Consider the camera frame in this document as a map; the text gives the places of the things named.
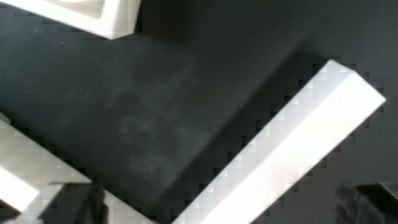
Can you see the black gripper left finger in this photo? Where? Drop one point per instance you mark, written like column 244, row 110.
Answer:
column 77, row 206

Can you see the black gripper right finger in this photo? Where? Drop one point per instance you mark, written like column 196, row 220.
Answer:
column 366, row 203

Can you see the white U-shaped obstacle fence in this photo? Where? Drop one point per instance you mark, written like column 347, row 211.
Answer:
column 105, row 17

